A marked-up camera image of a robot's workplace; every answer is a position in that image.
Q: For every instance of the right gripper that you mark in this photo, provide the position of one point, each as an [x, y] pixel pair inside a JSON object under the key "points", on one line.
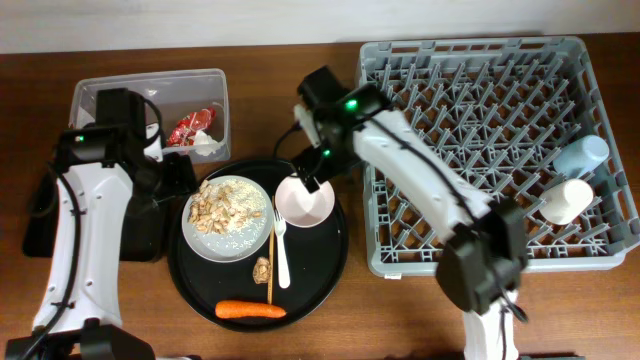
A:
{"points": [[306, 169]]}

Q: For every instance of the round black serving tray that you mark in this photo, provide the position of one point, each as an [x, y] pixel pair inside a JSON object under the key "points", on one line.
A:
{"points": [[317, 257]]}

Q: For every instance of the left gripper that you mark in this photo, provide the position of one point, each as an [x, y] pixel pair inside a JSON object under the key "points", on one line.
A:
{"points": [[183, 174]]}

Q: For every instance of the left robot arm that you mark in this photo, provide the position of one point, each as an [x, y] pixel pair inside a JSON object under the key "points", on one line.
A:
{"points": [[104, 173]]}

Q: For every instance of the cream white cup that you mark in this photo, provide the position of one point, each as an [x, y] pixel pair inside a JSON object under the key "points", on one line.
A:
{"points": [[566, 201]]}

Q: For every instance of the cooked rice pile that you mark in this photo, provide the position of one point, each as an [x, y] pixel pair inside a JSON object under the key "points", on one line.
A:
{"points": [[243, 207]]}

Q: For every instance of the black rectangular tray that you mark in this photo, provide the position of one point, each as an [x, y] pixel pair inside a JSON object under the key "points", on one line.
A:
{"points": [[143, 232]]}

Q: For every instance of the light blue cup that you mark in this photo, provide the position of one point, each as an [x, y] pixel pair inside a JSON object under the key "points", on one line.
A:
{"points": [[581, 156]]}

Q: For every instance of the white plastic fork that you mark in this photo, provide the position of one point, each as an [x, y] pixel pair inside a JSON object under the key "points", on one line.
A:
{"points": [[284, 279]]}

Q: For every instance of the grey dishwasher rack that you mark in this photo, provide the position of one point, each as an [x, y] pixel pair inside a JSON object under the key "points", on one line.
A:
{"points": [[499, 111]]}

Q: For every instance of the red snack wrapper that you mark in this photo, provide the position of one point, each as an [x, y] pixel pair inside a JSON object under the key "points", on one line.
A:
{"points": [[186, 129]]}

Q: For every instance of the brown walnut shell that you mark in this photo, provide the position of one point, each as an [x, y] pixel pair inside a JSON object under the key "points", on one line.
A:
{"points": [[262, 271]]}

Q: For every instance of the orange carrot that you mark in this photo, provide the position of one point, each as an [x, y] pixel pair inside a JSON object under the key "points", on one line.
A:
{"points": [[232, 309]]}

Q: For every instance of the peanut shells pile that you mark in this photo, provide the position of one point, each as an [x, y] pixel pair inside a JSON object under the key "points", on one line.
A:
{"points": [[204, 211]]}

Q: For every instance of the clear plastic bin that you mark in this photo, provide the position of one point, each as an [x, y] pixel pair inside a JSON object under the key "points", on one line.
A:
{"points": [[176, 94]]}

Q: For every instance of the pink bowl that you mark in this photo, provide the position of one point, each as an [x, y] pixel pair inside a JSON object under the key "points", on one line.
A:
{"points": [[301, 208]]}

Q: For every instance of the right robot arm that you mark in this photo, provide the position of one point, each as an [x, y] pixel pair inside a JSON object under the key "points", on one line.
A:
{"points": [[484, 254]]}

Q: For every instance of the white tissue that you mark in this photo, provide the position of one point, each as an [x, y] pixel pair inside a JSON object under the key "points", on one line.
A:
{"points": [[205, 145]]}

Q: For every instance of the wooden chopstick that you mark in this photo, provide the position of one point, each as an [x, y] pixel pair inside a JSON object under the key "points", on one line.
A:
{"points": [[271, 256]]}

